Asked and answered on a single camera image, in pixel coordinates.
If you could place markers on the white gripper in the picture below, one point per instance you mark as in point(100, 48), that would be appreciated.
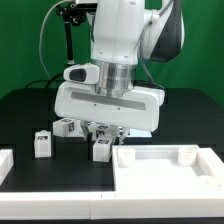
point(137, 109)

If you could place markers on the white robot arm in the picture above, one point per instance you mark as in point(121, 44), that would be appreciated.
point(123, 34)

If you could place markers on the tag sheet on table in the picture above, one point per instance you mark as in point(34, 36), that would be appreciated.
point(139, 133)

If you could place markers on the white front fence bar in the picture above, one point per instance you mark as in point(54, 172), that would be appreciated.
point(108, 205)

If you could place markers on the white left fence piece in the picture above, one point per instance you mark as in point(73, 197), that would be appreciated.
point(6, 163)

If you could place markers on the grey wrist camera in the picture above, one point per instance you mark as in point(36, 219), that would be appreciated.
point(86, 73)

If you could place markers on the black camera stand pole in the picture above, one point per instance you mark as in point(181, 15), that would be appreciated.
point(72, 15)

